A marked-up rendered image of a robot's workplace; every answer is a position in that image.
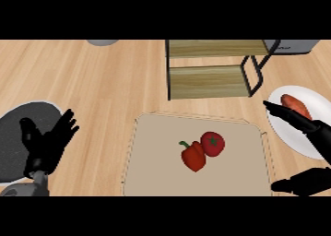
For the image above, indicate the white plate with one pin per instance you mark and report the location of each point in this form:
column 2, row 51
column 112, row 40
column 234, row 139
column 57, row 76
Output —
column 320, row 104

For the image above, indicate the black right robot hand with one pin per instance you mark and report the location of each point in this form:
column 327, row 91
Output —
column 317, row 132

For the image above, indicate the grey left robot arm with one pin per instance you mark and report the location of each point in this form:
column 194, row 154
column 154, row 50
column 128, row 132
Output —
column 29, row 187

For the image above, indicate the red tomato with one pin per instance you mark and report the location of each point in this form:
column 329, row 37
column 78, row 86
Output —
column 212, row 143

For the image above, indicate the grey round object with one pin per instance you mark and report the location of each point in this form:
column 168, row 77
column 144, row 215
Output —
column 103, row 42

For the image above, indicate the orange sweet potato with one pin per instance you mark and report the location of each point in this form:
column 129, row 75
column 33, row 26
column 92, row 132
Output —
column 296, row 106

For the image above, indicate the dark grey round pan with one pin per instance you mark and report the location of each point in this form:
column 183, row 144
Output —
column 14, row 144

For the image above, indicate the grey appliance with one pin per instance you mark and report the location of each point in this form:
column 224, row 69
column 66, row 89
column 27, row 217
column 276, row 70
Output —
column 298, row 46

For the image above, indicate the red bell pepper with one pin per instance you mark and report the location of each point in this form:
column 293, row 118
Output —
column 194, row 156

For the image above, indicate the beige tray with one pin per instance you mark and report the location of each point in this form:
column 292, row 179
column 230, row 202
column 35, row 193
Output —
column 172, row 172

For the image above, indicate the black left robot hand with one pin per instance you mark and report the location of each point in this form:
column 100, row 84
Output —
column 48, row 144

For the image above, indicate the wooden tiered shelf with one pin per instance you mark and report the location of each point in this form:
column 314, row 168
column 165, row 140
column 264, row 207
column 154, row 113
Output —
column 209, row 80

